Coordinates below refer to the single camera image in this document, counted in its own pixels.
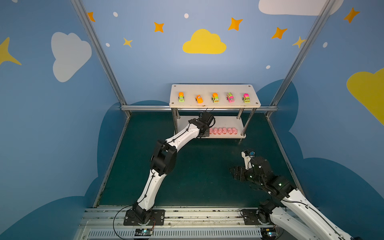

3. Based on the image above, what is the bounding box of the orange yellow toy car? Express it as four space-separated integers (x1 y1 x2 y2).
196 95 204 104

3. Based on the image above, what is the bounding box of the pink drum green toy truck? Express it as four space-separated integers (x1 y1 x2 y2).
243 94 251 104

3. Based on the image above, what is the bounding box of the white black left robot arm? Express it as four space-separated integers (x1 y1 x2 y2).
132 112 216 225

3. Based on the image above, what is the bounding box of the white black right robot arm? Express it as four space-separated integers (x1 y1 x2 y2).
230 151 354 240

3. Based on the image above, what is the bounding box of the white two-tier shelf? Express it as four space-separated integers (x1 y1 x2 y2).
169 84 261 139

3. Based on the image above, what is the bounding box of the aluminium cage frame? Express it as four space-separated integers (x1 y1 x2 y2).
72 1 336 208

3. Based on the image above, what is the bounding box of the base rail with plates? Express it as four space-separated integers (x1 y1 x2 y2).
74 206 331 240

